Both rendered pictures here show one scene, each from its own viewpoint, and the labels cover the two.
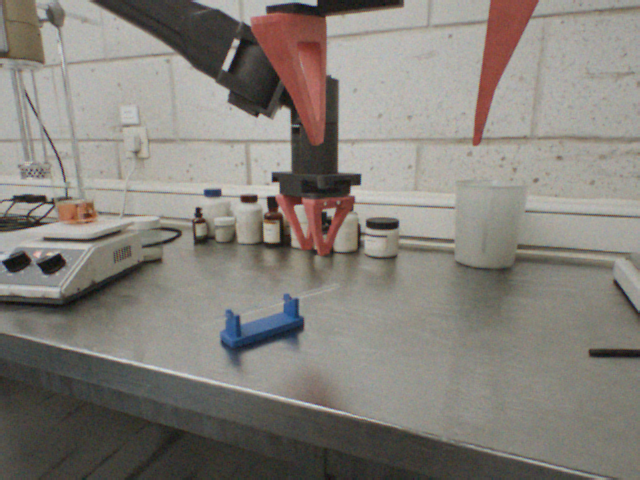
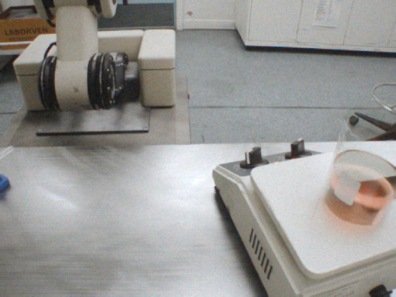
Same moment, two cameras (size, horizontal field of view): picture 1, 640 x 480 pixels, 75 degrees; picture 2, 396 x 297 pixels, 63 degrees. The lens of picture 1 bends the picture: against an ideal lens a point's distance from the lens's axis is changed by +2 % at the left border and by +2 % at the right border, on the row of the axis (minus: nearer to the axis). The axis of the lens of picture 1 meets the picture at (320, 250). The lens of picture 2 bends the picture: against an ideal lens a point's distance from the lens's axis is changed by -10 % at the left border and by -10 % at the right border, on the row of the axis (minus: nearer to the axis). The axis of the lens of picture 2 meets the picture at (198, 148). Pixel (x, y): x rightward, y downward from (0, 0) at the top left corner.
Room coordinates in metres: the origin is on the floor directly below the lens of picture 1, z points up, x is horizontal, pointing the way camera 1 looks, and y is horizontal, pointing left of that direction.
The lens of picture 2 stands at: (0.81, 0.20, 1.04)
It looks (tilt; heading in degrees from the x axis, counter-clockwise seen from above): 38 degrees down; 154
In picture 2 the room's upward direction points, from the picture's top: 2 degrees clockwise
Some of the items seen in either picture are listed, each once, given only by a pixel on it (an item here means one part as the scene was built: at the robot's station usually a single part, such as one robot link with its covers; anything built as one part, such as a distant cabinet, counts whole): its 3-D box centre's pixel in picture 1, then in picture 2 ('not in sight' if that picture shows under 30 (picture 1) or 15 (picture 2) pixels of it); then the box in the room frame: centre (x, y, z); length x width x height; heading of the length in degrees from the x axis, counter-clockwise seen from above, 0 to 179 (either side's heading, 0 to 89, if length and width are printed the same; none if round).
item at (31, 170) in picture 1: (27, 122); not in sight; (0.98, 0.66, 1.02); 0.07 x 0.07 x 0.25
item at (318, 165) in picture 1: (314, 157); not in sight; (0.51, 0.01, 0.95); 0.10 x 0.07 x 0.07; 39
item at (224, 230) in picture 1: (224, 229); not in sight; (0.95, 0.22, 0.78); 0.05 x 0.05 x 0.05
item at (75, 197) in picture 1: (74, 201); (367, 167); (0.69, 0.41, 0.88); 0.07 x 0.06 x 0.08; 143
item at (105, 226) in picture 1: (82, 227); (334, 203); (0.68, 0.40, 0.83); 0.12 x 0.12 x 0.01; 81
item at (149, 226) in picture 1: (145, 238); not in sight; (0.79, 0.34, 0.79); 0.06 x 0.06 x 0.08
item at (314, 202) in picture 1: (317, 216); not in sight; (0.51, 0.00, 0.88); 0.07 x 0.07 x 0.09; 39
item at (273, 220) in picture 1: (273, 220); not in sight; (0.91, 0.10, 0.80); 0.04 x 0.04 x 0.11
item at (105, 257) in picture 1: (75, 256); (308, 215); (0.65, 0.40, 0.79); 0.22 x 0.13 x 0.08; 171
